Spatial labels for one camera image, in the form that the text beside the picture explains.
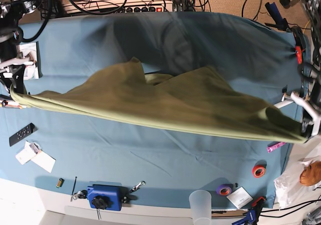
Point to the white plastic bag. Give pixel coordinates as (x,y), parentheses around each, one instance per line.
(288,188)

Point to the small black clip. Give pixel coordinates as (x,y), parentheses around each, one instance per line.
(285,89)

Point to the black remote control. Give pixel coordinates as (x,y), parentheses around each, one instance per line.
(22,134)

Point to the brown bread item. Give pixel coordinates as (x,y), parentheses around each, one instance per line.
(311,174)

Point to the purple tape roll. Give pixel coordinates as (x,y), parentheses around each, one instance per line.
(224,189)

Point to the blue clamp block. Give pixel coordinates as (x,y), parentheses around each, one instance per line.
(104,197)

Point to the red tape roll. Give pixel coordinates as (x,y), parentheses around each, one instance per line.
(259,171)

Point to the black zip tie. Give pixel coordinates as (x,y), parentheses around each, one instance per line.
(73,189)

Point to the white paper card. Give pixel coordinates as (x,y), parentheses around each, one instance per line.
(239,198)

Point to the clear plastic cup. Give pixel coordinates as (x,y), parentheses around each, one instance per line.
(200,204)

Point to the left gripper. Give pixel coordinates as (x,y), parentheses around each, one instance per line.
(310,126)

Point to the orange white utility knife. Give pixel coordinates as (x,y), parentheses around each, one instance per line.
(7,102)

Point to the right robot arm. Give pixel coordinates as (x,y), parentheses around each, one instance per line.
(11,34)

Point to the white paper sheet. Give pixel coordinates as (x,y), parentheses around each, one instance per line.
(45,161)

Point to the orange black screwdriver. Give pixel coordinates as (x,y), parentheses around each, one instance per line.
(300,44)

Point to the small green battery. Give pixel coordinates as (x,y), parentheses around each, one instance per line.
(60,183)

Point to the blue black clamp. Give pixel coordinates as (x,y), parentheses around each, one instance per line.
(280,23)

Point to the blue table cloth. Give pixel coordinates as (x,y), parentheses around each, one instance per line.
(251,57)

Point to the silver carabiner clip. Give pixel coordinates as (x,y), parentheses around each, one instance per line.
(137,186)

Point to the olive green t-shirt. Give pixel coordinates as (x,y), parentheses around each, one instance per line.
(199,102)

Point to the white black marker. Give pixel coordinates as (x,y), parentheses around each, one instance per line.
(283,103)

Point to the pink glue tube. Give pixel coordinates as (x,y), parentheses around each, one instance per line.
(275,146)

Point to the white card stack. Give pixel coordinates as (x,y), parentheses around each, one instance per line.
(30,150)

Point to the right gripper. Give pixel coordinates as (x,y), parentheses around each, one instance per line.
(12,74)

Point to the blue bar clamp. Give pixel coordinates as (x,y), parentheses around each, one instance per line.
(252,215)

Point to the white power strip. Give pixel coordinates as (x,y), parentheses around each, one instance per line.
(123,6)

